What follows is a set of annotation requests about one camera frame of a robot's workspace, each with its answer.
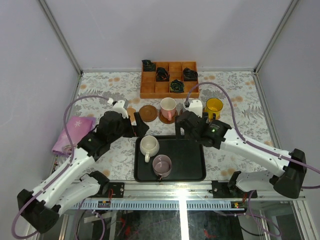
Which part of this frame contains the brown wooden coaster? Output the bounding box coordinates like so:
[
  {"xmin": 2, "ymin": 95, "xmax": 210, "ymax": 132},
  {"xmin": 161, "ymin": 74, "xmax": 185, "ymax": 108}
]
[
  {"xmin": 138, "ymin": 105, "xmax": 158, "ymax": 123},
  {"xmin": 158, "ymin": 110, "xmax": 179, "ymax": 124}
]

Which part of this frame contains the pink ceramic cup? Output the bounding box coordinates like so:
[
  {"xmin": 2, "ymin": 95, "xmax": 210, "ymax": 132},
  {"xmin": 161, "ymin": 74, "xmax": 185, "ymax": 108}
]
[{"xmin": 160, "ymin": 97, "xmax": 177, "ymax": 121}]

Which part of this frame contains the yellow ceramic cup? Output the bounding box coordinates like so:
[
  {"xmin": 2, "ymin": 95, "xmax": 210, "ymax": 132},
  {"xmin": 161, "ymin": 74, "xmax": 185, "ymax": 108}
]
[{"xmin": 204, "ymin": 98, "xmax": 224, "ymax": 120}]

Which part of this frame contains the white ceramic cup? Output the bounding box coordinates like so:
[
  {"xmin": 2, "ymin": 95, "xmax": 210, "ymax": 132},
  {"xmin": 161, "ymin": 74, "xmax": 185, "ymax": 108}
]
[{"xmin": 139, "ymin": 135, "xmax": 160, "ymax": 163}]

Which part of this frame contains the purple ceramic cup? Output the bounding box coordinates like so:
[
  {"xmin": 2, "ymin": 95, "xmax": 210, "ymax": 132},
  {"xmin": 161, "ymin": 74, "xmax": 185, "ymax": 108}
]
[{"xmin": 152, "ymin": 154, "xmax": 172, "ymax": 182}]

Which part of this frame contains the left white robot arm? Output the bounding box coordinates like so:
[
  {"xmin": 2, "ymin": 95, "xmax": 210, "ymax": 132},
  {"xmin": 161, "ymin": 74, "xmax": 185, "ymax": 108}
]
[{"xmin": 17, "ymin": 100, "xmax": 149, "ymax": 234}]

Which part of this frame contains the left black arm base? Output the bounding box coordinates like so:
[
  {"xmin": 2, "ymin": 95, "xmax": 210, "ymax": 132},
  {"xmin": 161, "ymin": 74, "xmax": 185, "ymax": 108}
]
[{"xmin": 79, "ymin": 170, "xmax": 125, "ymax": 199}]

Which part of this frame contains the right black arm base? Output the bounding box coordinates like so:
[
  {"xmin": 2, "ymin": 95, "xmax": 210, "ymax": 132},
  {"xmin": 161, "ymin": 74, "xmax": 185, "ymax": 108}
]
[{"xmin": 208, "ymin": 171, "xmax": 250, "ymax": 199}]

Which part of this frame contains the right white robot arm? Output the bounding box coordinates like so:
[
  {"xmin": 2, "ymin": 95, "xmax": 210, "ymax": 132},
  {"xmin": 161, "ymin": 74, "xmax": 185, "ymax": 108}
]
[{"xmin": 175, "ymin": 110, "xmax": 307, "ymax": 199}]

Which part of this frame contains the black plastic tray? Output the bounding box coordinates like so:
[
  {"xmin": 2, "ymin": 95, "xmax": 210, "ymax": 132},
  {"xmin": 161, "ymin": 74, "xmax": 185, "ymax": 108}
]
[{"xmin": 133, "ymin": 135, "xmax": 207, "ymax": 183}]

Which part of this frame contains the purple printed cloth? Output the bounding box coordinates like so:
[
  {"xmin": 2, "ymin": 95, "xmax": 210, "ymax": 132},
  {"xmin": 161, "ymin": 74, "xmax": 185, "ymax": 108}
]
[{"xmin": 52, "ymin": 116, "xmax": 96, "ymax": 156}]

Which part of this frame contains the blue green rolled sock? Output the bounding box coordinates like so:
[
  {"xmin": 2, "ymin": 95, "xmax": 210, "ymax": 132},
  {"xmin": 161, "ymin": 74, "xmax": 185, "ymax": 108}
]
[{"xmin": 169, "ymin": 79, "xmax": 185, "ymax": 94}]

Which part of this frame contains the orange wooden compartment box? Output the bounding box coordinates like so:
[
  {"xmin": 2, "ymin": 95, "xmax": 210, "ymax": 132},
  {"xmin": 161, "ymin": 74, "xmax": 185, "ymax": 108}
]
[{"xmin": 140, "ymin": 61, "xmax": 200, "ymax": 99}]

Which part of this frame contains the dark grey rolled sock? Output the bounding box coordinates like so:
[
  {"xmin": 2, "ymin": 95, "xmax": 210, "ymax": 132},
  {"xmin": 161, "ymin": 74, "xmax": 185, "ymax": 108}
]
[{"xmin": 182, "ymin": 67, "xmax": 198, "ymax": 82}]

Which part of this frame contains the black orange rolled sock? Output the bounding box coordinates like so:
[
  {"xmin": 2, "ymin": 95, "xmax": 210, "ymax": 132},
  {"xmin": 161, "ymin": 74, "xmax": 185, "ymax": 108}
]
[{"xmin": 155, "ymin": 67, "xmax": 170, "ymax": 82}]

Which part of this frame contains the aluminium frame rail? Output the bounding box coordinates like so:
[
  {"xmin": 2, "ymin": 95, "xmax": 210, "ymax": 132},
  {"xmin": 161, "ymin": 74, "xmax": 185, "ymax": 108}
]
[{"xmin": 37, "ymin": 179, "xmax": 307, "ymax": 201}]

